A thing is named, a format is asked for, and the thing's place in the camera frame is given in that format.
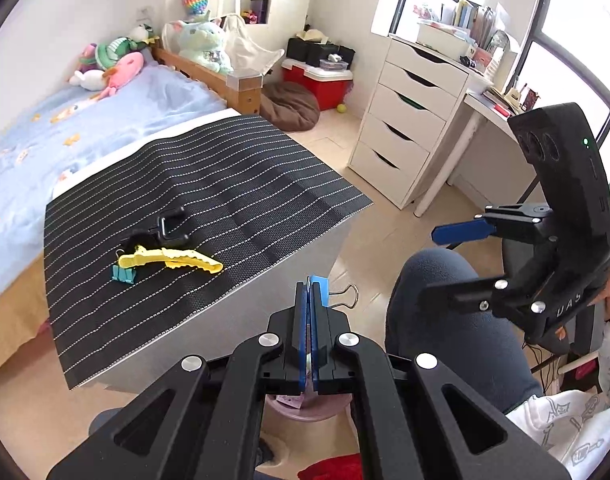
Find pink trash bin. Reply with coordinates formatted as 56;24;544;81
265;392;356;424

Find green striped plush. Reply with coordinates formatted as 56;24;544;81
96;36;136;68

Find person's left leg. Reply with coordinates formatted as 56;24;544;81
87;407;118;436

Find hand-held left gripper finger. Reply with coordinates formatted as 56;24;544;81
47;281;311;480
310;304;572;480

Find red cloth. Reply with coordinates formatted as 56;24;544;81
297;454;364;480

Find clear plastic corner guard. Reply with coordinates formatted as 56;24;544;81
226;69;263;92

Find wooden bed frame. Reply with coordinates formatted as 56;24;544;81
0;42;264;378

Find green binder clip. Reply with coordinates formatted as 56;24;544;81
111;260;138;285

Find black clamp tool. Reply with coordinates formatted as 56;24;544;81
119;206;192;256

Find large teal unicorn plush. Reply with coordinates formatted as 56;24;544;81
171;12;234;74

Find white storage box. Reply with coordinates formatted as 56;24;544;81
416;21;474;59

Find black storage boxes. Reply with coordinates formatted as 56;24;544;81
286;37;356;68

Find person's leg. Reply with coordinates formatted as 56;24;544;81
87;407;118;436
385;248;544;413

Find purple pink plush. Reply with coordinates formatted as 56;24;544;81
79;44;100;74

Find black striped table mat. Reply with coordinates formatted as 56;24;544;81
44;115;375;391

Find white drawer cabinet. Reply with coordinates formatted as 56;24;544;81
347;35;470;210

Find light blue blanket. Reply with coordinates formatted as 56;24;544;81
0;62;228;311

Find white green duck plush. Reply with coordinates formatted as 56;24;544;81
127;25;159;51

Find person's right leg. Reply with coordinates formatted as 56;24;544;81
385;248;544;413

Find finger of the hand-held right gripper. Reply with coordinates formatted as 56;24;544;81
417;275;518;317
431;202;557;247

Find small toys in niche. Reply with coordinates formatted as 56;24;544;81
241;0;270;26

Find white table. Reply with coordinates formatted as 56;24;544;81
52;107;353;396

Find person's white shirt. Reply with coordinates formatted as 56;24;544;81
505;332;610;480

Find white seal plush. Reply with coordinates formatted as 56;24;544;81
68;69;106;92

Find pink fish plush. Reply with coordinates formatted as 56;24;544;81
92;52;144;101

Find white desk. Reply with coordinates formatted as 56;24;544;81
415;87;542;218

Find red cooler box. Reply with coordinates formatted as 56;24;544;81
281;58;354;112

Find blue binder clip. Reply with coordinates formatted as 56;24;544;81
307;275;361;311

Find row of books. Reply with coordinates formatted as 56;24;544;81
452;0;512;53

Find yellow hair clip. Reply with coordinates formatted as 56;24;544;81
117;246;224;275

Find brown floor cushion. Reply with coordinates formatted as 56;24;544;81
259;81;321;132

